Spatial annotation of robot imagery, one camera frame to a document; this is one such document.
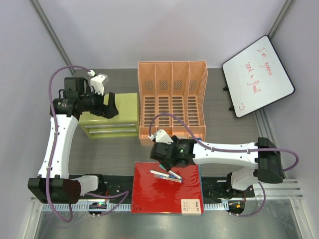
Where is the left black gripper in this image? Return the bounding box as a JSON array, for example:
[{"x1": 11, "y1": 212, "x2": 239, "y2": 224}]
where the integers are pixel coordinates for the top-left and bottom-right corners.
[{"x1": 79, "y1": 86, "x2": 118, "y2": 119}]

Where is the green metal drawer cabinet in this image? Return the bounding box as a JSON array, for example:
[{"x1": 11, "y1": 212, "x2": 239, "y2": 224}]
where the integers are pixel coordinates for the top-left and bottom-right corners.
[{"x1": 78, "y1": 93, "x2": 140, "y2": 139}]

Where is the teal capped white pen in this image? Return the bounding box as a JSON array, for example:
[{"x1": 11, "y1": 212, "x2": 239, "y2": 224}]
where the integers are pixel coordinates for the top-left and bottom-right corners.
[{"x1": 159, "y1": 164, "x2": 182, "y2": 180}]

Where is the orange plastic file organizer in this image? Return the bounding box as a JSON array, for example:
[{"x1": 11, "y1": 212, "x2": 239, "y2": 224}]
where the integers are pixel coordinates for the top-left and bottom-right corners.
[{"x1": 138, "y1": 61, "x2": 208, "y2": 146}]

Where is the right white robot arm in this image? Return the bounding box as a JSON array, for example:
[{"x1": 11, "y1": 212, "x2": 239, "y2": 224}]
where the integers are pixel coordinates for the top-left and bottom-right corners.
[{"x1": 150, "y1": 136, "x2": 284, "y2": 197}]

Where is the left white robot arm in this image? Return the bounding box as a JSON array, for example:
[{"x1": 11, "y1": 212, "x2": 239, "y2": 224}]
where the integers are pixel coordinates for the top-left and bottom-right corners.
[{"x1": 27, "y1": 74, "x2": 119, "y2": 204}]

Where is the blue tipped white pen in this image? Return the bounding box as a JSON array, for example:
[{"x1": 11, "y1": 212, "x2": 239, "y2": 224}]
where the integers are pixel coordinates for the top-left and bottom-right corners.
[{"x1": 154, "y1": 175, "x2": 183, "y2": 183}]

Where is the white marker pen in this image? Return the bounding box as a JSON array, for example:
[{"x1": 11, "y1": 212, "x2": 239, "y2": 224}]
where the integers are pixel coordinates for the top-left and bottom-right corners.
[{"x1": 150, "y1": 170, "x2": 170, "y2": 178}]

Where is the red A4 folder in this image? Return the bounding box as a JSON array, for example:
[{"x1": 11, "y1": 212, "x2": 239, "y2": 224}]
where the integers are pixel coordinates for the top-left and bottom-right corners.
[{"x1": 131, "y1": 162, "x2": 204, "y2": 216}]

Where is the small whiteboard with writing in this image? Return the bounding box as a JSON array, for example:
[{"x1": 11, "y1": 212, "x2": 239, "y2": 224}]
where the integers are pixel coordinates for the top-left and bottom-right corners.
[{"x1": 222, "y1": 35, "x2": 296, "y2": 118}]

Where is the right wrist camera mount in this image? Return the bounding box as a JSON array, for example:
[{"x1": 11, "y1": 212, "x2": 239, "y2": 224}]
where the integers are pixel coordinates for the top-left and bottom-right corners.
[{"x1": 149, "y1": 129, "x2": 173, "y2": 144}]

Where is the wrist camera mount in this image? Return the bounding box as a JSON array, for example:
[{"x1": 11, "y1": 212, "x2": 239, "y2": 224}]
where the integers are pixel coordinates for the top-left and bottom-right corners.
[
  {"x1": 149, "y1": 129, "x2": 173, "y2": 144},
  {"x1": 87, "y1": 70, "x2": 109, "y2": 95}
]

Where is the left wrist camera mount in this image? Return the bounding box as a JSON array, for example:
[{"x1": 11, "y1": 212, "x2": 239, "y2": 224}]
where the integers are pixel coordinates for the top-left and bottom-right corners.
[{"x1": 87, "y1": 70, "x2": 109, "y2": 95}]

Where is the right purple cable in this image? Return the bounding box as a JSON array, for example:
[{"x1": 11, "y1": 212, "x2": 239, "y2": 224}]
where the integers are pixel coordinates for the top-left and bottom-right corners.
[{"x1": 149, "y1": 113, "x2": 300, "y2": 217}]

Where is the purple cable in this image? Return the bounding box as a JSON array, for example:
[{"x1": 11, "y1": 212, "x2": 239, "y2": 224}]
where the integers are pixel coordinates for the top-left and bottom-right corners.
[
  {"x1": 46, "y1": 65, "x2": 129, "y2": 222},
  {"x1": 149, "y1": 113, "x2": 300, "y2": 217}
]

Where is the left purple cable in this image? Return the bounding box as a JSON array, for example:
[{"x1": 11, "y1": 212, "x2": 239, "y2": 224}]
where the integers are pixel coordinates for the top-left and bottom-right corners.
[{"x1": 46, "y1": 65, "x2": 129, "y2": 222}]

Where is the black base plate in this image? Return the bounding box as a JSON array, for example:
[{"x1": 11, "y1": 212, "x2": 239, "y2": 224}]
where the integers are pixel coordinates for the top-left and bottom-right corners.
[{"x1": 74, "y1": 174, "x2": 255, "y2": 200}]

